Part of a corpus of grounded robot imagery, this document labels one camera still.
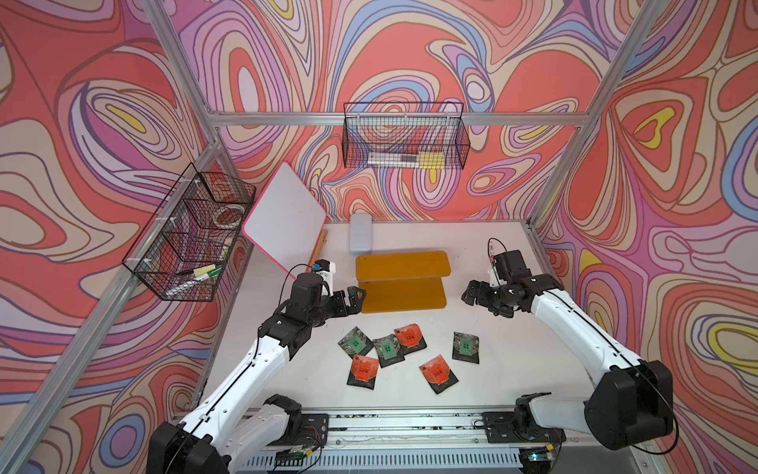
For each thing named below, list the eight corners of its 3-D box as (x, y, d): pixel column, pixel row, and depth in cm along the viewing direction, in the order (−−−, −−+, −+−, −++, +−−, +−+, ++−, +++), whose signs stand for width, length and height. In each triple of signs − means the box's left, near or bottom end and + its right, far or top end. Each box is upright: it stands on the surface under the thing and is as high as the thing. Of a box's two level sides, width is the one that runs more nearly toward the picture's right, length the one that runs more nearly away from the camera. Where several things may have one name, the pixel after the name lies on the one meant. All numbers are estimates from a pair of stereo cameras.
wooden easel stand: (312, 272, 107) (309, 263, 103) (323, 238, 118) (321, 229, 114) (317, 272, 107) (315, 263, 103) (328, 238, 118) (326, 229, 114)
